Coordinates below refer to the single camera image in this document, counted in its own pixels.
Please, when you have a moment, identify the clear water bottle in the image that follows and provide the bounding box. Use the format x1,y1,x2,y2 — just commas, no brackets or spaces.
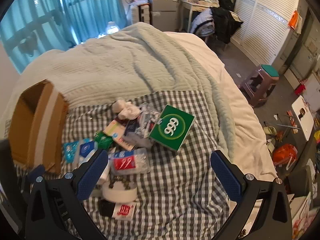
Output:
106,21,120,35

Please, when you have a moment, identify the blue foil packet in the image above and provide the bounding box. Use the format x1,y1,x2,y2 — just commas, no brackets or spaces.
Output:
62,141,81,161

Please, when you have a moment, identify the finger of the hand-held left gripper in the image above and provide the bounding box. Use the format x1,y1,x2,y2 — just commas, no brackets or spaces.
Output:
27,165,46,183

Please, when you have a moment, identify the crumpled white tissue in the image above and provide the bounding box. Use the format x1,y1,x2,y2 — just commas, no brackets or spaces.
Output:
111,100,141,121

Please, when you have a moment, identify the blue curtain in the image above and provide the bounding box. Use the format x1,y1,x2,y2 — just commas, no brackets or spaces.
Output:
0,0,129,74

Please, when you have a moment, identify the red box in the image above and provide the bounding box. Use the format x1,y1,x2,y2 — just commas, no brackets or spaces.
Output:
294,83,306,96

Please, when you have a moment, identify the chair with draped clothes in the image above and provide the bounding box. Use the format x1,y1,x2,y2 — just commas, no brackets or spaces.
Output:
189,7,243,45

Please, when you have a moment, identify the orange hanging bag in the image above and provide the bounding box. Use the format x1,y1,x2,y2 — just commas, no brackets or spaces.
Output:
288,10,302,30

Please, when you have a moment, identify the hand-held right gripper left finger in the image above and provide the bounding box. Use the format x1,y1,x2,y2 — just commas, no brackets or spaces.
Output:
25,148,109,240

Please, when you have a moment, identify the green foil packet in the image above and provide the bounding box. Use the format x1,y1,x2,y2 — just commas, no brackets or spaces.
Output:
94,131,113,151

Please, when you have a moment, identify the grey checked cloth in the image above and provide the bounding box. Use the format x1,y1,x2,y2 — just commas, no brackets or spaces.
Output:
15,90,250,240

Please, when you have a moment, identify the clear plastic wrapper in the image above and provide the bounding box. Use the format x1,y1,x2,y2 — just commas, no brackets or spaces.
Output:
138,104,162,137

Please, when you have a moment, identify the black packet with red-white label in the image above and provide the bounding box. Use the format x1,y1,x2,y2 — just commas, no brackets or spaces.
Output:
98,198,137,220

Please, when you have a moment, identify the white louvred wardrobe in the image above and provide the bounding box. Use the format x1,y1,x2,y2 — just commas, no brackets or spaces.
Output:
229,0,302,67

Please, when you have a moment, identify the pink and white box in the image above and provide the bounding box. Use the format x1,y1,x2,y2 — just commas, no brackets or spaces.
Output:
102,119,127,140

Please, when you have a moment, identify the pale green knitted blanket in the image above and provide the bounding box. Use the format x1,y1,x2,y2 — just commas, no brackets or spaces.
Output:
11,22,237,153

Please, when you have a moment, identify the red and white plastic packet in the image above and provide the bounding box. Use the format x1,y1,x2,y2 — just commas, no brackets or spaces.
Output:
111,147,151,176

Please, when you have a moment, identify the white tape roll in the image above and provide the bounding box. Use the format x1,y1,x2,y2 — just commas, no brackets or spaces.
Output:
101,179,138,203

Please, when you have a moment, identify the orange plastic bag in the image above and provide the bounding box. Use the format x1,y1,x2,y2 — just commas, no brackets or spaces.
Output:
272,144,298,167

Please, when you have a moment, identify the dark blue sachet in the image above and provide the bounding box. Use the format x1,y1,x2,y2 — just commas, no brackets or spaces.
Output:
124,118,141,136

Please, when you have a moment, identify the brown bead bracelet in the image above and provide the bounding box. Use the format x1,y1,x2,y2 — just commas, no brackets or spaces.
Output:
109,175,137,191

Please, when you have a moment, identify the white bed duvet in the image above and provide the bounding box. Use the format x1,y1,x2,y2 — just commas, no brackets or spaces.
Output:
162,31,278,178

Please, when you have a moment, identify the purple plastic stool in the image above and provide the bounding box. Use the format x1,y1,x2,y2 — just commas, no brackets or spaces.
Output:
238,64,280,108

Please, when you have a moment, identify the black backpack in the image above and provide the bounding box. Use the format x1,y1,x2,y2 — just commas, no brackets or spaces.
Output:
217,0,235,12

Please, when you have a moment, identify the white folding table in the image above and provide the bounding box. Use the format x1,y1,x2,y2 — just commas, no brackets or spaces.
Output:
291,95,315,142

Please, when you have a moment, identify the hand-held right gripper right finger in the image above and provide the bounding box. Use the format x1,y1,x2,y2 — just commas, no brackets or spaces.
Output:
211,150,293,240

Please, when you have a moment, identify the grey mini fridge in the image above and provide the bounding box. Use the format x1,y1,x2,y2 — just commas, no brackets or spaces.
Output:
149,0,180,32

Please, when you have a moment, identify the green medicine box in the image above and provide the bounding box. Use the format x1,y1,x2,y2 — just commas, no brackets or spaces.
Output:
148,104,196,152

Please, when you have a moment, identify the white desk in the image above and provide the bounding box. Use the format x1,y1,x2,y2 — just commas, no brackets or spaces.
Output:
179,0,221,32

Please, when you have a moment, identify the white tissue pack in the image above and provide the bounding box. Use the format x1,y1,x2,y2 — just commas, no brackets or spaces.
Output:
74,140,98,167

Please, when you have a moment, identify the brown cardboard box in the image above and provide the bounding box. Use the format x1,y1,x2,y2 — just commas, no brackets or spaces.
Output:
8,79,70,175

